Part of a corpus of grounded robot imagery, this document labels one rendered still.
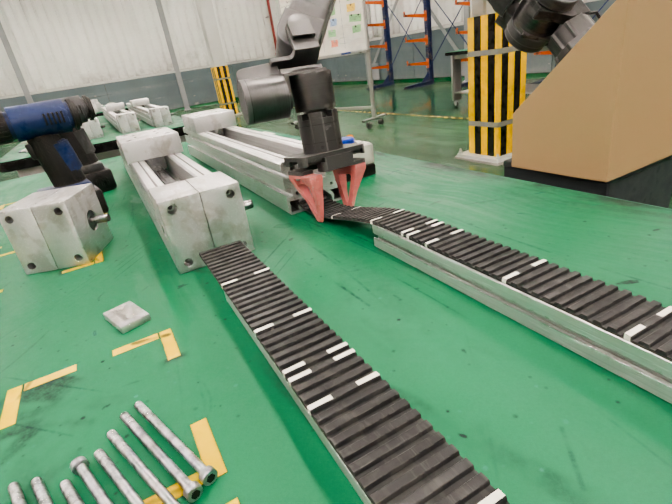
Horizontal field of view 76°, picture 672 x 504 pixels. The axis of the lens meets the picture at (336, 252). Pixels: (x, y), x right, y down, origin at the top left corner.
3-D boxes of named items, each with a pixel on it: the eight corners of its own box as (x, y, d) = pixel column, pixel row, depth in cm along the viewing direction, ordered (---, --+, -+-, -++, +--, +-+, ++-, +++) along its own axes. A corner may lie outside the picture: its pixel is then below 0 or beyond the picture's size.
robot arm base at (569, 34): (644, 30, 66) (590, 86, 77) (612, -7, 68) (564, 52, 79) (603, 44, 64) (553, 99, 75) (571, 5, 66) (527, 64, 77)
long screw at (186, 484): (205, 494, 25) (201, 482, 25) (190, 507, 25) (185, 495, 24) (132, 416, 33) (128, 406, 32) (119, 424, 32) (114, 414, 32)
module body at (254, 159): (343, 198, 73) (336, 148, 69) (289, 215, 69) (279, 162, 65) (221, 148, 139) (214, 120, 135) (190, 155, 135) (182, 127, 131)
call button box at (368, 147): (376, 173, 84) (373, 141, 81) (333, 186, 80) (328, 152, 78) (355, 167, 91) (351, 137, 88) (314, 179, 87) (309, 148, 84)
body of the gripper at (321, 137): (284, 170, 63) (273, 118, 61) (342, 155, 68) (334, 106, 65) (305, 172, 58) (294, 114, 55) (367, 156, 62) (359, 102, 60)
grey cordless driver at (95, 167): (123, 187, 106) (89, 93, 97) (31, 211, 96) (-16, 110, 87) (116, 182, 112) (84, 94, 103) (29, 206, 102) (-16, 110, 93)
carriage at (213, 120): (239, 135, 118) (233, 109, 115) (199, 144, 113) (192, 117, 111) (224, 131, 131) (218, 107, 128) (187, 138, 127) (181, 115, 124)
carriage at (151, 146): (187, 164, 90) (178, 131, 87) (132, 177, 85) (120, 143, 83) (174, 155, 103) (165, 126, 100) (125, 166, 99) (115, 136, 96)
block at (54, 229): (107, 260, 62) (82, 198, 58) (26, 275, 62) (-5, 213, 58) (128, 235, 71) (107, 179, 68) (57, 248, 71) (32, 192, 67)
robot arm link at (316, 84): (334, 59, 56) (321, 65, 62) (284, 66, 55) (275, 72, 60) (343, 113, 59) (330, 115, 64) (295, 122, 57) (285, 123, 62)
